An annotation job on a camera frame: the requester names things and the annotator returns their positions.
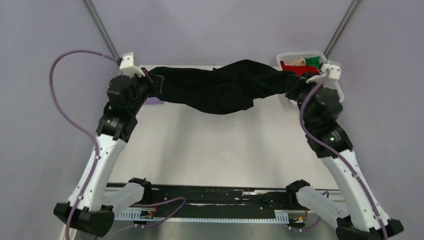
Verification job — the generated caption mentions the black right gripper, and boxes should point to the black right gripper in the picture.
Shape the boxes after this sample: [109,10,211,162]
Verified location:
[283,71,325,128]

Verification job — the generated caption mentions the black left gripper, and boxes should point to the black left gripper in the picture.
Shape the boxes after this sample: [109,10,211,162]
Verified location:
[129,67,164,114]

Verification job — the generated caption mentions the black t shirt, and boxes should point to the black t shirt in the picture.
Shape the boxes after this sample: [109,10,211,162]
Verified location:
[150,59,299,115]

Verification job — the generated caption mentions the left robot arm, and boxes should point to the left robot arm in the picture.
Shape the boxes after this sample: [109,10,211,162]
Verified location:
[53,68,164,237]

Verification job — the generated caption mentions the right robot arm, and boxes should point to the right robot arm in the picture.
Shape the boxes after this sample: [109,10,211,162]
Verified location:
[285,74,404,240]

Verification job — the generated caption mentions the folded lilac t shirt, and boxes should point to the folded lilac t shirt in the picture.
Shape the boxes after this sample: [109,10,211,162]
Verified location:
[143,97,164,106]

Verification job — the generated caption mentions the red t shirt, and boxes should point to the red t shirt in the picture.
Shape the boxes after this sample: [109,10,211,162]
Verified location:
[280,61,321,76]

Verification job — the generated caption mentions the beige t shirt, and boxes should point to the beige t shirt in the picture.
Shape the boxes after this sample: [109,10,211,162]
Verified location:
[289,57,307,67]

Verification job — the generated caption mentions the green t shirt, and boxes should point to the green t shirt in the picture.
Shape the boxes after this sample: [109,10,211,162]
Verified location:
[305,56,322,70]

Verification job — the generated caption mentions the white plastic laundry basket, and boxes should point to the white plastic laundry basket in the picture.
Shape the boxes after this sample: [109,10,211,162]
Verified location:
[276,50,345,106]

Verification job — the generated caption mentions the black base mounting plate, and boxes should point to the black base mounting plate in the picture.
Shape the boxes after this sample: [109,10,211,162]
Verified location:
[137,184,306,219]

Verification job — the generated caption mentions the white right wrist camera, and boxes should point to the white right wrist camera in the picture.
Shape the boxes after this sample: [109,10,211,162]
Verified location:
[306,60,342,85]

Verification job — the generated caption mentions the left aluminium frame post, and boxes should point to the left aluminium frame post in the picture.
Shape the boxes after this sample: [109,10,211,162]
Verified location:
[82,0,120,58]

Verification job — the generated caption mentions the aluminium frame post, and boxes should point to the aluminium frame post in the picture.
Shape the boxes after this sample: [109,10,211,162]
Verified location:
[323,0,363,58]
[82,0,120,58]

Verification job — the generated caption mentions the right aluminium frame post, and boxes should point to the right aluminium frame post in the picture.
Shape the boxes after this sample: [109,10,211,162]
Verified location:
[323,0,363,58]

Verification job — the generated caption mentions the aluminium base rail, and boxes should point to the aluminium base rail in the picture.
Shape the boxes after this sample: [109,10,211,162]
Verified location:
[152,185,291,204]

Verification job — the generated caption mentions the white slotted cable duct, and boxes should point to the white slotted cable duct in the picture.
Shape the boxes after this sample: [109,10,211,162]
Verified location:
[114,211,290,223]

